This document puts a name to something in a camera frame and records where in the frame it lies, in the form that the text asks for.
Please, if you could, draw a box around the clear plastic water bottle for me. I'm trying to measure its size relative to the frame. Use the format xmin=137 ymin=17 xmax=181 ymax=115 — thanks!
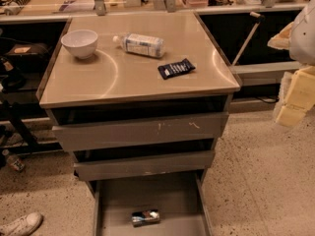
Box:
xmin=112 ymin=33 xmax=164 ymax=58

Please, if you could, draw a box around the grey top drawer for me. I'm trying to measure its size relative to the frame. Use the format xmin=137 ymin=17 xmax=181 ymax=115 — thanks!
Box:
xmin=52 ymin=112 xmax=228 ymax=151

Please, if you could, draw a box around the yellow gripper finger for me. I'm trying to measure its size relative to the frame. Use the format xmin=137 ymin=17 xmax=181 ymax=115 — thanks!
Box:
xmin=267 ymin=23 xmax=293 ymax=50
xmin=275 ymin=66 xmax=315 ymax=127

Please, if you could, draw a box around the silver blue redbull can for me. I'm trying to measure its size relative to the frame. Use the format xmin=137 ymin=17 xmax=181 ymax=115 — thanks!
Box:
xmin=131 ymin=209 xmax=160 ymax=227

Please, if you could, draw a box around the grey middle drawer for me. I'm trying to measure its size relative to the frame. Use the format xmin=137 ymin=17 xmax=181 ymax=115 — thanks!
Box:
xmin=74 ymin=150 xmax=215 ymax=181

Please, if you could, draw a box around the black cable on floor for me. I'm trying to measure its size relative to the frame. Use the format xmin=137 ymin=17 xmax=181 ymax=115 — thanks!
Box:
xmin=255 ymin=95 xmax=280 ymax=104

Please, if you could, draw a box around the small bottle on floor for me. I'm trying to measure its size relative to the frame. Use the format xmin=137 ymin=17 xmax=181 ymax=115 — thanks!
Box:
xmin=2 ymin=149 xmax=25 ymax=172

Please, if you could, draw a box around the dark blue snack packet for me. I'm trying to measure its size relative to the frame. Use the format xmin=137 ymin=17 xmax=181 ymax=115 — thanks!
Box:
xmin=157 ymin=58 xmax=196 ymax=80

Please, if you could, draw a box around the grey open bottom drawer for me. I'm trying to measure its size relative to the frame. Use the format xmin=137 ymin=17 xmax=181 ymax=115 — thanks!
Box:
xmin=93 ymin=172 xmax=213 ymax=236

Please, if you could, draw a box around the white ceramic bowl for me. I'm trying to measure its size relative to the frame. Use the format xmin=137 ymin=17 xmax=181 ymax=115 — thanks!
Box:
xmin=61 ymin=29 xmax=98 ymax=59

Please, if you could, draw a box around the black bag under shelf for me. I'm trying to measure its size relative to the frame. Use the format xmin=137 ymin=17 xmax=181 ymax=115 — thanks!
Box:
xmin=4 ymin=43 xmax=50 ymax=73

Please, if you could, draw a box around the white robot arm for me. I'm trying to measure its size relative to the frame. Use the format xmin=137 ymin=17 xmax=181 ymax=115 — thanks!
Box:
xmin=268 ymin=0 xmax=315 ymax=127

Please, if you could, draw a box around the white sneaker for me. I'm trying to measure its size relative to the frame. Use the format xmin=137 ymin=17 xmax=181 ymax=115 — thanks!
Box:
xmin=0 ymin=212 xmax=43 ymax=236

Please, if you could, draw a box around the grey drawer cabinet with counter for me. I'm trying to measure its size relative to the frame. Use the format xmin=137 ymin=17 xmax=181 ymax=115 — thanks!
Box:
xmin=35 ymin=11 xmax=243 ymax=236

